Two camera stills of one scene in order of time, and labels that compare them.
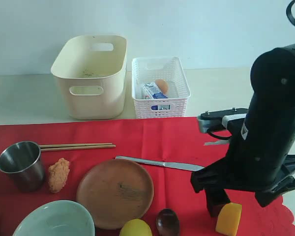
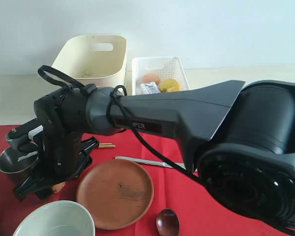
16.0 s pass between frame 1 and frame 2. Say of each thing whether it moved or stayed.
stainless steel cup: stayed
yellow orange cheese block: moved
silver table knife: stayed
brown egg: moved
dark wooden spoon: stayed
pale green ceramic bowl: stayed
